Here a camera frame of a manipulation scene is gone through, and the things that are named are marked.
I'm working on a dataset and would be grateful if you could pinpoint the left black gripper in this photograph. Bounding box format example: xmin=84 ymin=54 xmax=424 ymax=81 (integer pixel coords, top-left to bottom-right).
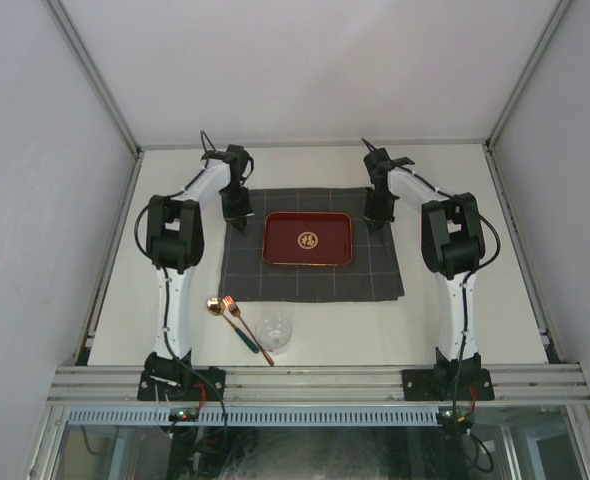
xmin=219 ymin=183 xmax=253 ymax=235

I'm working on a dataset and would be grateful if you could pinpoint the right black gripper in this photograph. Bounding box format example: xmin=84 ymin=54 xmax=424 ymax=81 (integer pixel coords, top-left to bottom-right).
xmin=365 ymin=186 xmax=397 ymax=234

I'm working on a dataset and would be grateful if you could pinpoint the grey checked cloth napkin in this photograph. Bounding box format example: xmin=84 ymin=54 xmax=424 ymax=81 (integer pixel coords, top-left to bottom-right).
xmin=218 ymin=187 xmax=405 ymax=303

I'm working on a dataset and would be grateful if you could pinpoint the red rectangular tray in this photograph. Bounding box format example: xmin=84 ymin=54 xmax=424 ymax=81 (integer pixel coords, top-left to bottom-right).
xmin=262 ymin=211 xmax=353 ymax=267

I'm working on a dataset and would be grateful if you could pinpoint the rose gold fork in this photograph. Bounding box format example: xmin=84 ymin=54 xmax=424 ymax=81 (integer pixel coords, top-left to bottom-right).
xmin=223 ymin=296 xmax=275 ymax=367

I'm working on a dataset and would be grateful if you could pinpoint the gold spoon green handle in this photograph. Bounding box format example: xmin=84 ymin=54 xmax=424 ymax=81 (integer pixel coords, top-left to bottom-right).
xmin=206 ymin=297 xmax=260 ymax=354

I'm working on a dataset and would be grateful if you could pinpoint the clear glass cup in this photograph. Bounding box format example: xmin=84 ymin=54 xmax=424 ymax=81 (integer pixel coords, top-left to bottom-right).
xmin=255 ymin=315 xmax=293 ymax=354

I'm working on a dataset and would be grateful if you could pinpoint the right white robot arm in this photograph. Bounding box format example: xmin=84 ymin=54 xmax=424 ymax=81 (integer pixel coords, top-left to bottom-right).
xmin=364 ymin=161 xmax=487 ymax=401

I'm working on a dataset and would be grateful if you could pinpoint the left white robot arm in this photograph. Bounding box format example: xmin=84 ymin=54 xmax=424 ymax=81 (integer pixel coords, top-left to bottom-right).
xmin=134 ymin=145 xmax=254 ymax=368

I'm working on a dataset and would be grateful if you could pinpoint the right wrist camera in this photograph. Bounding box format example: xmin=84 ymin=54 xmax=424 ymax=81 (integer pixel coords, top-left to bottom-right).
xmin=361 ymin=138 xmax=415 ymax=185

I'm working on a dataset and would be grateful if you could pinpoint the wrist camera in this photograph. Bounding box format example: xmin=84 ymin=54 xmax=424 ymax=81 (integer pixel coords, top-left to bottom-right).
xmin=225 ymin=144 xmax=255 ymax=184
xmin=361 ymin=138 xmax=415 ymax=185

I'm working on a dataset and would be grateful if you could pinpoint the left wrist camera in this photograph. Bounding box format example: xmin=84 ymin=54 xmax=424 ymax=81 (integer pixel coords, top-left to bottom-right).
xmin=225 ymin=144 xmax=255 ymax=184

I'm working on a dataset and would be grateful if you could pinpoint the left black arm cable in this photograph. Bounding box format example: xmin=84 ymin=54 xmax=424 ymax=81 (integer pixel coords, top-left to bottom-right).
xmin=133 ymin=130 xmax=216 ymax=259

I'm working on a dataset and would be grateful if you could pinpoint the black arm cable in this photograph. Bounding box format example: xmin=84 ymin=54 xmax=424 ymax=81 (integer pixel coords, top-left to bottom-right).
xmin=474 ymin=214 xmax=501 ymax=274
xmin=133 ymin=130 xmax=216 ymax=259

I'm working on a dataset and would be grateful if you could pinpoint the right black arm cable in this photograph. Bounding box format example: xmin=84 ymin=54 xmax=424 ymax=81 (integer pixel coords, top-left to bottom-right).
xmin=474 ymin=214 xmax=501 ymax=274

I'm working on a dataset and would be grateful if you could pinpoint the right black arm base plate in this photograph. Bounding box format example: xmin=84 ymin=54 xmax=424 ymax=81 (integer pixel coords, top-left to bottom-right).
xmin=401 ymin=369 xmax=495 ymax=402

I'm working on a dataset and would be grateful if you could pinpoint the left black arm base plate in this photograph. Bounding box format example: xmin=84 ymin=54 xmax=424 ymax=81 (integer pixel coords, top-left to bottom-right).
xmin=137 ymin=367 xmax=225 ymax=402

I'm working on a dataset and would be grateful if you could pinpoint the grey slotted cable duct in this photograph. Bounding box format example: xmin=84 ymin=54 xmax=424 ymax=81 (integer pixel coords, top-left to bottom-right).
xmin=68 ymin=406 xmax=439 ymax=427

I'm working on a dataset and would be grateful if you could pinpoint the aluminium front rail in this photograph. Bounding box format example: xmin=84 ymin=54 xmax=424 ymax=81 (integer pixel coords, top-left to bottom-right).
xmin=47 ymin=364 xmax=590 ymax=406

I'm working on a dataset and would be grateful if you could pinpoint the left aluminium frame post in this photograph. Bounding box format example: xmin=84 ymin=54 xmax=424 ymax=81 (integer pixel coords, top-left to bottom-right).
xmin=43 ymin=0 xmax=141 ymax=160

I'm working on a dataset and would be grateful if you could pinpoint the aluminium frame post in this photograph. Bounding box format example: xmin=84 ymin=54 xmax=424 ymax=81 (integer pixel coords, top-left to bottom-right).
xmin=485 ymin=0 xmax=575 ymax=150
xmin=43 ymin=0 xmax=141 ymax=160

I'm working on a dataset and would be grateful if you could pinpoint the right aluminium frame post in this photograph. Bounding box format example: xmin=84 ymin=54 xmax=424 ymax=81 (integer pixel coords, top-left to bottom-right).
xmin=485 ymin=0 xmax=575 ymax=150

